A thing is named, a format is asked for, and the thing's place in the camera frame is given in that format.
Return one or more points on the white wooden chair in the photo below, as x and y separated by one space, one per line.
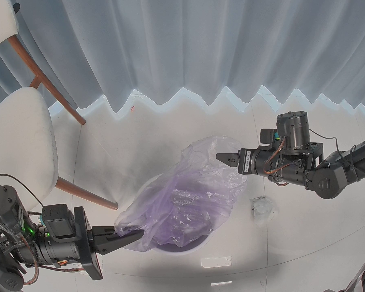
18 132

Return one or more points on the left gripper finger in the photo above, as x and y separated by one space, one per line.
102 247
95 232

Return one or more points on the white trash bin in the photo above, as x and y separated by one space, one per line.
202 247

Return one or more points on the purple plastic bag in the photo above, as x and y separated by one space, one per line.
185 193

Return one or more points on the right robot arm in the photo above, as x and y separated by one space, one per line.
331 178

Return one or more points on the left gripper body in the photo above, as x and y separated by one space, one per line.
89 255

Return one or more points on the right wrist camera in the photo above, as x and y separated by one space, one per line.
266 137

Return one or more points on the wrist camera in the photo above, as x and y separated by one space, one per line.
57 220
266 137

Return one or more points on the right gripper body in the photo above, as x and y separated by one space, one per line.
258 163

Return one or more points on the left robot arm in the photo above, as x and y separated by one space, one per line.
3 211

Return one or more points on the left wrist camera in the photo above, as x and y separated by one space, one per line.
57 220

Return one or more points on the pale blue curtain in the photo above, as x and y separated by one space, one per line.
182 41

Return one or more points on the white wrapper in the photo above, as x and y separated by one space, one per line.
263 211

